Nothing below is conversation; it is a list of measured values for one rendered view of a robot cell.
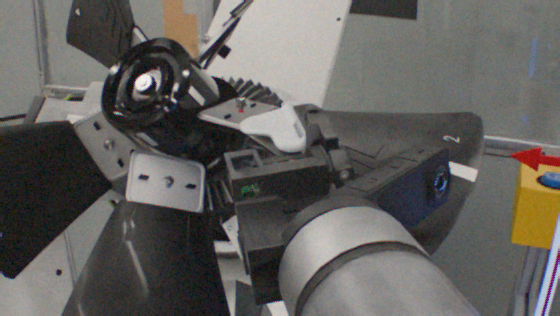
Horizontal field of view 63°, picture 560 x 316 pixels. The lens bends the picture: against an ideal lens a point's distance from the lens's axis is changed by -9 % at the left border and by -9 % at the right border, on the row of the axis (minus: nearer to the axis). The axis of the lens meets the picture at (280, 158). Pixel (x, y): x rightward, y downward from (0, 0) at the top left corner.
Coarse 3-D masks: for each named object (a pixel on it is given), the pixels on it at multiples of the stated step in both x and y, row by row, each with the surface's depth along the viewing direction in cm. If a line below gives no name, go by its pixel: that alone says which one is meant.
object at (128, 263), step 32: (128, 224) 51; (160, 224) 53; (192, 224) 54; (96, 256) 49; (128, 256) 50; (160, 256) 51; (192, 256) 53; (96, 288) 48; (128, 288) 49; (160, 288) 50; (192, 288) 52
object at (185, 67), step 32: (128, 64) 57; (160, 64) 54; (192, 64) 53; (128, 96) 54; (160, 96) 53; (192, 96) 53; (224, 96) 63; (128, 128) 52; (160, 128) 52; (192, 128) 55; (192, 160) 61; (224, 160) 60
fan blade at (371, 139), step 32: (352, 128) 51; (384, 128) 52; (416, 128) 52; (448, 128) 51; (480, 128) 51; (352, 160) 46; (384, 160) 46; (480, 160) 46; (448, 192) 43; (448, 224) 41
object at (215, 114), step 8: (224, 104) 57; (232, 104) 58; (248, 104) 58; (256, 104) 59; (264, 104) 59; (200, 112) 53; (208, 112) 54; (216, 112) 54; (224, 112) 55; (232, 112) 55; (248, 112) 56; (256, 112) 56; (264, 112) 56; (208, 120) 52; (216, 120) 52; (224, 120) 52; (232, 120) 52; (240, 120) 53
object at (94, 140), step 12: (84, 120) 60; (96, 120) 60; (84, 132) 60; (96, 132) 60; (108, 132) 60; (84, 144) 61; (96, 144) 61; (120, 144) 61; (132, 144) 61; (96, 156) 62; (108, 156) 62; (120, 156) 62; (108, 168) 62; (120, 168) 62
